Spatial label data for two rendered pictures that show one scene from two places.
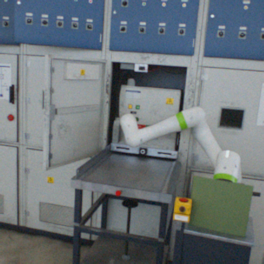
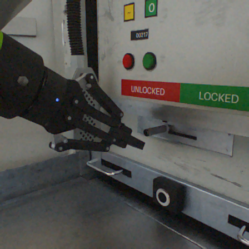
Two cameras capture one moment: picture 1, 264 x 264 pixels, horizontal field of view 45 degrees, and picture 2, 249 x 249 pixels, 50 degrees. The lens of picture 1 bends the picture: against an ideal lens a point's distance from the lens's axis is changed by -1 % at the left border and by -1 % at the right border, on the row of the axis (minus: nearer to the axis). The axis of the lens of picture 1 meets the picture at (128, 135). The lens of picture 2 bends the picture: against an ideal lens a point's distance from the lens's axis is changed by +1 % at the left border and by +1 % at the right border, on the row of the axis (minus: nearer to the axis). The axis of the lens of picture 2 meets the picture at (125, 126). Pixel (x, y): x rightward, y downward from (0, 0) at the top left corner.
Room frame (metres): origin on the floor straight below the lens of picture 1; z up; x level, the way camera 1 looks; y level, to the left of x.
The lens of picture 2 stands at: (2.06, -0.33, 1.14)
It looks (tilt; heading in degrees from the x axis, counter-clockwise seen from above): 13 degrees down; 36
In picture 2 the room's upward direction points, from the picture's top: straight up
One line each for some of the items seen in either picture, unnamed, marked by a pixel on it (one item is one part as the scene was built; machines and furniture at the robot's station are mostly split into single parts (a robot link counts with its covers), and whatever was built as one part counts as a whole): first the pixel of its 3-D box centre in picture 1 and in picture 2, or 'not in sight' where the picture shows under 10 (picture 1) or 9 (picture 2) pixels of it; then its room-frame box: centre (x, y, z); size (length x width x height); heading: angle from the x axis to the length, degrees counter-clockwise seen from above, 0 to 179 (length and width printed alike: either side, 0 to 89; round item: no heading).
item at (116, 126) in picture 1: (116, 131); (81, 107); (2.48, 0.09, 1.04); 0.08 x 0.05 x 0.17; 167
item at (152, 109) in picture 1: (146, 119); (180, 55); (2.50, -0.12, 1.15); 0.48 x 0.01 x 0.48; 77
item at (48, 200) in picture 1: (87, 106); not in sight; (3.22, 0.43, 1.12); 1.35 x 0.70 x 2.25; 167
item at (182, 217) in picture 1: (182, 209); not in sight; (1.53, -0.30, 0.85); 0.08 x 0.08 x 0.10; 77
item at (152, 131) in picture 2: not in sight; (157, 125); (2.49, -0.09, 1.02); 0.06 x 0.02 x 0.04; 167
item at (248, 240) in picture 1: (217, 224); not in sight; (1.62, -0.51, 0.74); 0.37 x 0.32 x 0.02; 73
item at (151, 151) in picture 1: (144, 149); (179, 189); (2.52, -0.13, 0.89); 0.54 x 0.05 x 0.06; 77
